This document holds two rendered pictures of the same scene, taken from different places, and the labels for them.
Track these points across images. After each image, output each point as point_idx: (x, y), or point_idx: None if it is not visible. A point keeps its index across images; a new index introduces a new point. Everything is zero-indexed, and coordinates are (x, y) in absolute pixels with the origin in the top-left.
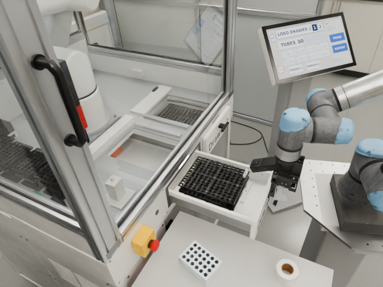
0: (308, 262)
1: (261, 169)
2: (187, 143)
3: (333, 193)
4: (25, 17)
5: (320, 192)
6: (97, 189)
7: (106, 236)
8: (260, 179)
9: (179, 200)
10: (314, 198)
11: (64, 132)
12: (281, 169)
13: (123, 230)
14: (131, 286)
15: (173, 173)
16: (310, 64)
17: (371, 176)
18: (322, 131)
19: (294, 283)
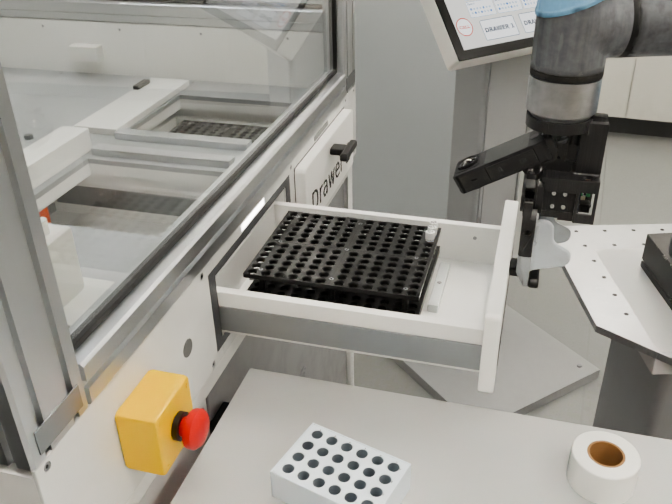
0: (650, 442)
1: (489, 174)
2: (258, 162)
3: (657, 282)
4: None
5: (625, 287)
6: (3, 150)
7: (33, 354)
8: (470, 254)
9: (251, 317)
10: (615, 300)
11: None
12: (549, 158)
13: (92, 358)
14: None
15: (228, 236)
16: (530, 19)
17: None
18: (657, 4)
19: (632, 496)
